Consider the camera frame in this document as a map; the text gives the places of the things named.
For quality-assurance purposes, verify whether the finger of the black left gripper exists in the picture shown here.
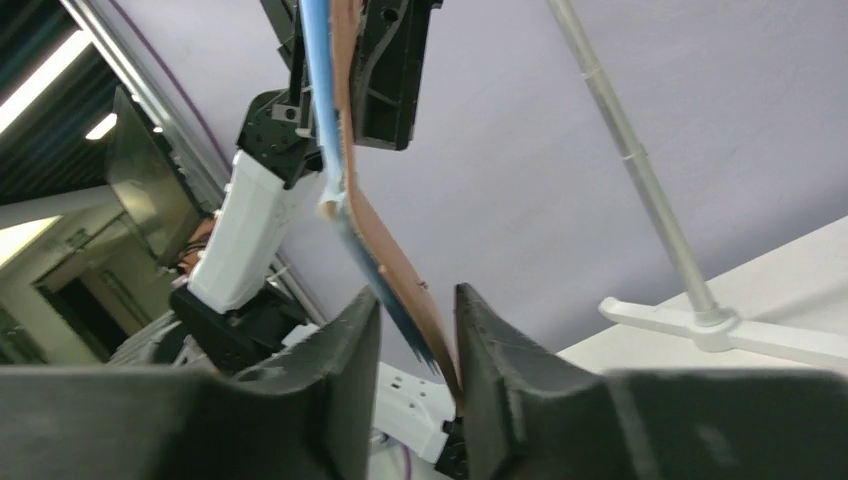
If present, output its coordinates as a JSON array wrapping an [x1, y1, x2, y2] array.
[[350, 0, 443, 151]]

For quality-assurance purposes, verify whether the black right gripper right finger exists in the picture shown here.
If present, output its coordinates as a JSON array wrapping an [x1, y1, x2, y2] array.
[[454, 283, 847, 479]]

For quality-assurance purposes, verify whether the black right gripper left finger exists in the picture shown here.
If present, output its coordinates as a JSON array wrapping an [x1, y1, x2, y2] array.
[[1, 290, 381, 479]]

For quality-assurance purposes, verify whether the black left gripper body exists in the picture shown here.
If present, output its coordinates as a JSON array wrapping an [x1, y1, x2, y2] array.
[[236, 1, 323, 189]]

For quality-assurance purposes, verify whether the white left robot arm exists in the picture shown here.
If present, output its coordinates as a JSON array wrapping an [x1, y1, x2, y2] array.
[[170, 1, 469, 479]]

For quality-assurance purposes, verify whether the black computer monitor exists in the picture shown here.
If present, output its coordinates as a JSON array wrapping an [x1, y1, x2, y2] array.
[[105, 85, 203, 266]]

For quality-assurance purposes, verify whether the silver clothes rack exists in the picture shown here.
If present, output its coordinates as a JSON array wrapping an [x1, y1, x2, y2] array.
[[550, 0, 847, 369]]

